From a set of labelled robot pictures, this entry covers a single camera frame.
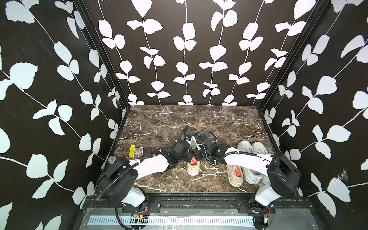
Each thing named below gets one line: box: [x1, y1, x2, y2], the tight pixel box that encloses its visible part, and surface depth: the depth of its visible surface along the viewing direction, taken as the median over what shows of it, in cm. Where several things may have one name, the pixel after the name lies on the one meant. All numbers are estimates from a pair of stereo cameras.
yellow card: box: [128, 144, 136, 158], surface depth 95 cm
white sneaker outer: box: [251, 141, 270, 155], surface depth 92 cm
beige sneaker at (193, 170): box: [186, 160, 201, 176], surface depth 83 cm
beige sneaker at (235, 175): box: [226, 164, 244, 188], surface depth 81 cm
